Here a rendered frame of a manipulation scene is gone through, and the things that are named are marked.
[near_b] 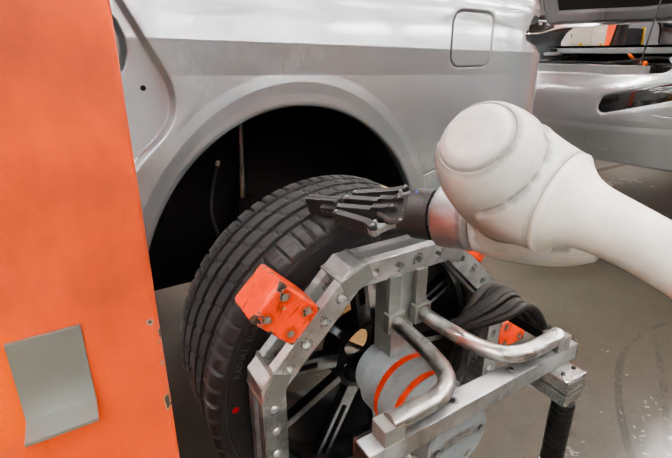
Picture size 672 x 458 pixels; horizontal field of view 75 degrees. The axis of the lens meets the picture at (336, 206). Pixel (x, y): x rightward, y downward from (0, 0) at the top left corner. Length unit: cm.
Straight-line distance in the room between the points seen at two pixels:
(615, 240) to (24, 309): 51
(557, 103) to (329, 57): 239
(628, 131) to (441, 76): 200
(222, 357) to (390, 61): 83
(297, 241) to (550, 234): 42
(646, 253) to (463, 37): 104
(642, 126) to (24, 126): 306
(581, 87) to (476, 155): 288
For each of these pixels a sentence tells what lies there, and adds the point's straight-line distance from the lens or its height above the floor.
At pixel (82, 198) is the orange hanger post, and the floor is 131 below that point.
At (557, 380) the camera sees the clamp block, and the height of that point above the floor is 94.
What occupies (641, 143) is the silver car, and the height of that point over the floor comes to 92.
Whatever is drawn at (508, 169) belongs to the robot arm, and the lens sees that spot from 40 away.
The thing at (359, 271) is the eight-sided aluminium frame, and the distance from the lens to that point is 69.
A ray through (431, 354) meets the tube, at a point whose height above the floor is 101.
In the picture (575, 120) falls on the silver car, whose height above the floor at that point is 102.
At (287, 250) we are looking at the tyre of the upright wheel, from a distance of 73.
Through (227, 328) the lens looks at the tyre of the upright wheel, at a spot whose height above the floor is 102.
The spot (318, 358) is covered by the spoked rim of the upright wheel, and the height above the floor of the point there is 88.
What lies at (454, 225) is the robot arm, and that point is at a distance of 60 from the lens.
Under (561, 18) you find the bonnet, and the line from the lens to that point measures 463.
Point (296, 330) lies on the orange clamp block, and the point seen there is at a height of 104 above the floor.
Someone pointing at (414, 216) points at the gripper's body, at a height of 121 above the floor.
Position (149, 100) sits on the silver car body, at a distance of 100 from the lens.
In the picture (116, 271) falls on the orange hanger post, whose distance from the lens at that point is 48.
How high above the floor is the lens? 143
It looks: 19 degrees down
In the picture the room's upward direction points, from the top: straight up
